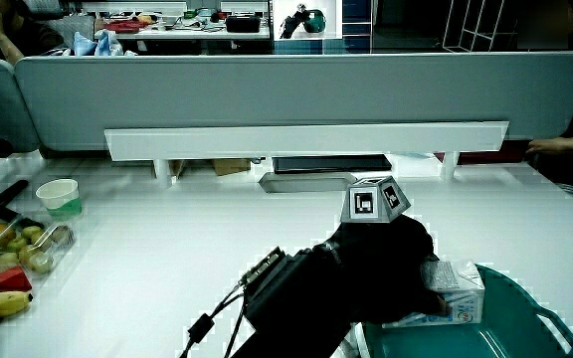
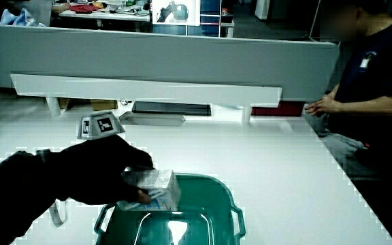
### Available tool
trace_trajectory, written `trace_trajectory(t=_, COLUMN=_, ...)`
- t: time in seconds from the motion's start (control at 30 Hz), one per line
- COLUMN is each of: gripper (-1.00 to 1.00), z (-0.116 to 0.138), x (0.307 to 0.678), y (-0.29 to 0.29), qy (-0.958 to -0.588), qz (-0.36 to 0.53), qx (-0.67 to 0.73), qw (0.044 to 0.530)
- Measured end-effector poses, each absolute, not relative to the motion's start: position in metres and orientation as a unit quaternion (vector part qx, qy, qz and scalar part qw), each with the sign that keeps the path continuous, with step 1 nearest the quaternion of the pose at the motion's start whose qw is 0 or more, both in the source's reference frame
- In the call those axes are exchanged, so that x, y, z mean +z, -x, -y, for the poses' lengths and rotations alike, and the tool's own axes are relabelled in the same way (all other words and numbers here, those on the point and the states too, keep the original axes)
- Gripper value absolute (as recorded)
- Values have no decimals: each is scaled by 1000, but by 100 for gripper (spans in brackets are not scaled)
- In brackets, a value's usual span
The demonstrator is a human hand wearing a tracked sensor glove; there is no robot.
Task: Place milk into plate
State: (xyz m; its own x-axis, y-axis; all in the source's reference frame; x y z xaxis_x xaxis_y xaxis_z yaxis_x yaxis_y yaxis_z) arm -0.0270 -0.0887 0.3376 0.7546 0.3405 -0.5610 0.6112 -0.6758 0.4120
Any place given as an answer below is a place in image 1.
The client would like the person's right hand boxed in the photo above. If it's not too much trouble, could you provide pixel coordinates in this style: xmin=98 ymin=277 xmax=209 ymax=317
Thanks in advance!
xmin=315 ymin=174 xmax=453 ymax=325

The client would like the white milk carton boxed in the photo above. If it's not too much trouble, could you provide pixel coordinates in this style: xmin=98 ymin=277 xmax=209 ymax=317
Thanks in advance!
xmin=383 ymin=259 xmax=486 ymax=329

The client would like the teal plastic plate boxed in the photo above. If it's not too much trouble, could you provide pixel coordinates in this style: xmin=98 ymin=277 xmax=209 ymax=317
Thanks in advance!
xmin=353 ymin=263 xmax=573 ymax=358

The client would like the black flat keyboard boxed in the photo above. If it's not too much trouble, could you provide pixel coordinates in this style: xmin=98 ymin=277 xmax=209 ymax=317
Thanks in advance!
xmin=272 ymin=153 xmax=393 ymax=175

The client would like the white desk shelf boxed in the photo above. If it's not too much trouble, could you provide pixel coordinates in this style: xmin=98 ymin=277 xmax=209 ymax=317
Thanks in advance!
xmin=103 ymin=120 xmax=510 ymax=184

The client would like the brown cardboard box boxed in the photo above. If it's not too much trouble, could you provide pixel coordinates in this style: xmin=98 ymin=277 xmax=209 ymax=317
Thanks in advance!
xmin=211 ymin=157 xmax=253 ymax=177

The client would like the long gray desk divider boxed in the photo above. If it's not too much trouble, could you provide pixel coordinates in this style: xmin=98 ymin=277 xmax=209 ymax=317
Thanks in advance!
xmin=13 ymin=51 xmax=573 ymax=153

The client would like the white cabinet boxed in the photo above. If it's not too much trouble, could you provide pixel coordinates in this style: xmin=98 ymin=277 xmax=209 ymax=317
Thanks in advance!
xmin=271 ymin=0 xmax=344 ymax=42

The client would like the green helmet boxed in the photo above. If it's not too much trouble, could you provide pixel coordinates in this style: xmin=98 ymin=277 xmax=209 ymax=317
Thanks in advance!
xmin=302 ymin=8 xmax=327 ymax=35

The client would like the black bag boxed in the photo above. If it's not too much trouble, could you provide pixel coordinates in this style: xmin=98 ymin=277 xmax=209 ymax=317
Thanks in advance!
xmin=224 ymin=14 xmax=263 ymax=35

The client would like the background white table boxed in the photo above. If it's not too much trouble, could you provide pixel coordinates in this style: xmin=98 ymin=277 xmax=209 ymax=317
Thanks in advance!
xmin=111 ymin=22 xmax=272 ymax=42

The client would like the white and green paper cup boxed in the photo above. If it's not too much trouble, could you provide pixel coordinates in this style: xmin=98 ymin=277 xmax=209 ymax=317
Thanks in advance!
xmin=35 ymin=178 xmax=84 ymax=223

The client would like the clear plastic fruit container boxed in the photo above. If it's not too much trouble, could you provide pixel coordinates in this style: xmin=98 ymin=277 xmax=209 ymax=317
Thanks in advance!
xmin=0 ymin=213 xmax=77 ymax=275

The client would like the red cloth item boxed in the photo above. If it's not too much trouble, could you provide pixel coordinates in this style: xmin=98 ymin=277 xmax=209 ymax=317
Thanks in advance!
xmin=102 ymin=18 xmax=151 ymax=35

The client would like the blue plastic bag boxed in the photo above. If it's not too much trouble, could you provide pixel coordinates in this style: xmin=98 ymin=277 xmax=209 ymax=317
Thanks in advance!
xmin=72 ymin=28 xmax=125 ymax=58

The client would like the red block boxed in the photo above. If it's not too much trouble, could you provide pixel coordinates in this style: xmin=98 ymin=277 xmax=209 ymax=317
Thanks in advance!
xmin=0 ymin=266 xmax=34 ymax=293

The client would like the gray cable tray cover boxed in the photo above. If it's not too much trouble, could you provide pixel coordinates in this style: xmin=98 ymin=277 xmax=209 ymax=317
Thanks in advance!
xmin=258 ymin=171 xmax=358 ymax=194

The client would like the black glove cable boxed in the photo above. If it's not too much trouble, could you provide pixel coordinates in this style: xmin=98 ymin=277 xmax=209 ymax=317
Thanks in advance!
xmin=178 ymin=281 xmax=249 ymax=358

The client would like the white wire rack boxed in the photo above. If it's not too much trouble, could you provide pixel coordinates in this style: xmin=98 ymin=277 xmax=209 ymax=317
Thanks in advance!
xmin=441 ymin=0 xmax=519 ymax=54

